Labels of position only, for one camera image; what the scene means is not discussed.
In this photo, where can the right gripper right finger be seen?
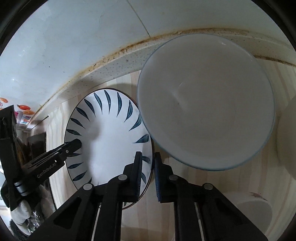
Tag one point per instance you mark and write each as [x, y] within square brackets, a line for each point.
[171, 188]

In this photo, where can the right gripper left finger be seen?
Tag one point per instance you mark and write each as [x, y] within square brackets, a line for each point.
[120, 189]

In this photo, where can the white blue-leaf patterned plate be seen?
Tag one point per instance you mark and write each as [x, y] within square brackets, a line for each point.
[110, 128]

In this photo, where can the large white blue-rimmed bowl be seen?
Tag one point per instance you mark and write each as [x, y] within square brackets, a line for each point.
[206, 101]

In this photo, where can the white black-rimmed bowl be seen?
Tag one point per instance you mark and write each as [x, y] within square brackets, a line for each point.
[286, 136]

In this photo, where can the black cooktop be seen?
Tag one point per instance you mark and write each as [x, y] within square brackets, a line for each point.
[36, 145]

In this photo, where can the colourful fruit sticker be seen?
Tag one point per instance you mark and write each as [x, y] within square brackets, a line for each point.
[23, 113]

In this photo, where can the floral patterned white bowl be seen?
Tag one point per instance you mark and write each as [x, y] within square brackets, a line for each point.
[256, 208]

